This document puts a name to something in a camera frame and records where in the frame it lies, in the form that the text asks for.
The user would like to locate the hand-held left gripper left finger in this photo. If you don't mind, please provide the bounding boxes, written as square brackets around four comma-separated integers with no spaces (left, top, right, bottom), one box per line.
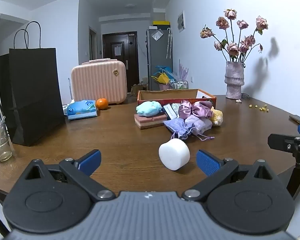
[24,149,115,202]

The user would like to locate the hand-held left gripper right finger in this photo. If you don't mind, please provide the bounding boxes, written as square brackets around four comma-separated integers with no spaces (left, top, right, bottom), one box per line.
[181,149,278,202]

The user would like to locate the white foam roll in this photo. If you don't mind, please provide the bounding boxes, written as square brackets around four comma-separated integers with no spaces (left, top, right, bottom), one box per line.
[158,139,190,172]

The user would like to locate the pale lilac drawstring pouch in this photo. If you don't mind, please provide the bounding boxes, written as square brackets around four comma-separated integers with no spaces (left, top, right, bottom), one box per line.
[185,116,215,142]

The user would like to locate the yellow and white plush toy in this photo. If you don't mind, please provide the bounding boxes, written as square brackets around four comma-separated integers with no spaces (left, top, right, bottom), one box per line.
[210,107,224,126]

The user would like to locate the purple drawstring pouch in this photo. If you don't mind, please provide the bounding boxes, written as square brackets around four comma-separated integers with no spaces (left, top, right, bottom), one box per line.
[163,118,195,140]

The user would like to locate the blue and white carton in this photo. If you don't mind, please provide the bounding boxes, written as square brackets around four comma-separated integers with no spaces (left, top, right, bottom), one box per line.
[162,104,179,119]

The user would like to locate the pink layered sponge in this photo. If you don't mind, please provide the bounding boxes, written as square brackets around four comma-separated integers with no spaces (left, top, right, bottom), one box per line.
[134,113,168,129]

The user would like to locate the light blue plush toy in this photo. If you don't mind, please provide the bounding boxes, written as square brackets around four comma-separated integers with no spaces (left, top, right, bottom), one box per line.
[136,101,163,117]

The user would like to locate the orange cardboard box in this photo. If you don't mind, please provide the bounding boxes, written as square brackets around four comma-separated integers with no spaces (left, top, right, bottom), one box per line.
[137,89,217,110]

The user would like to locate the scattered yellow bits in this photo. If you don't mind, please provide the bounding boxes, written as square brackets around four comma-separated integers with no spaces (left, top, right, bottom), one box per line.
[249,104,269,112]

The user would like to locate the blue tissue pack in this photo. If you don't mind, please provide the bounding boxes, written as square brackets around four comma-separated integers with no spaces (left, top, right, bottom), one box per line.
[66,99,98,120]

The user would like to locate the orange fruit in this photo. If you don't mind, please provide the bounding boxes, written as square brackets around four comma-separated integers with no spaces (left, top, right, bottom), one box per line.
[96,98,109,110]

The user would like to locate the pink textured vase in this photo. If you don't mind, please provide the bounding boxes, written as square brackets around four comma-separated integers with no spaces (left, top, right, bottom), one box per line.
[224,61,245,100]

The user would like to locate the pink ribbed suitcase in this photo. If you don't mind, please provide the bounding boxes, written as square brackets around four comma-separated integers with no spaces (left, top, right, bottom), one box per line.
[70,58,127,105]

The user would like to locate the cart with bottles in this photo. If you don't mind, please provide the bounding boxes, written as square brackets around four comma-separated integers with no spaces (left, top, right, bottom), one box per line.
[169,79,189,90]

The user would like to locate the brown floor carton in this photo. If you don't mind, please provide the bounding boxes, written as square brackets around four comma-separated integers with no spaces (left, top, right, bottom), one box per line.
[131,84,148,97]

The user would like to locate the clear plastic cup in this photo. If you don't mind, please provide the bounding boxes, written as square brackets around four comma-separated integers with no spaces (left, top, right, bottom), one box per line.
[0,121,13,162]

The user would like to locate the black paper bag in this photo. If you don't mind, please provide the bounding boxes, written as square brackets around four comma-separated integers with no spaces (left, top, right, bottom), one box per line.
[0,21,66,147]

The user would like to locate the drinking straw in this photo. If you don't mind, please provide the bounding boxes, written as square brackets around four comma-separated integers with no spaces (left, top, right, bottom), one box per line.
[0,116,6,153]

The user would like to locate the dark brown door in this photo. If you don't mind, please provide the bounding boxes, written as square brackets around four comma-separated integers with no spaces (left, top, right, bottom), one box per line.
[102,32,140,85]

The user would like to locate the blue folding rack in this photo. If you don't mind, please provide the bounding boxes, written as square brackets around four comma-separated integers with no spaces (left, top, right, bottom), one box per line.
[154,65,174,77]

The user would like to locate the bunch of dried pink roses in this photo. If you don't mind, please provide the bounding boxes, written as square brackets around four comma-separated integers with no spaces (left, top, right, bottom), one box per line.
[200,8,269,63]

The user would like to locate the grey refrigerator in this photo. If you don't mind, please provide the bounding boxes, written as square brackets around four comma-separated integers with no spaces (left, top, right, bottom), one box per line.
[146,28,173,91]

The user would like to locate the grey side door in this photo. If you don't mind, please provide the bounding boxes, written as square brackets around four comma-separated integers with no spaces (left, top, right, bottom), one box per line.
[89,26,97,61]

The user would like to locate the folded white umbrella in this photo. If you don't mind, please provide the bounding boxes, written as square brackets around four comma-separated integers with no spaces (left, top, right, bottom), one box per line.
[166,28,172,59]

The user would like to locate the purple wall decal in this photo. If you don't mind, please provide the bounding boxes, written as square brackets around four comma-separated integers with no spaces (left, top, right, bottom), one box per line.
[177,59,189,82]

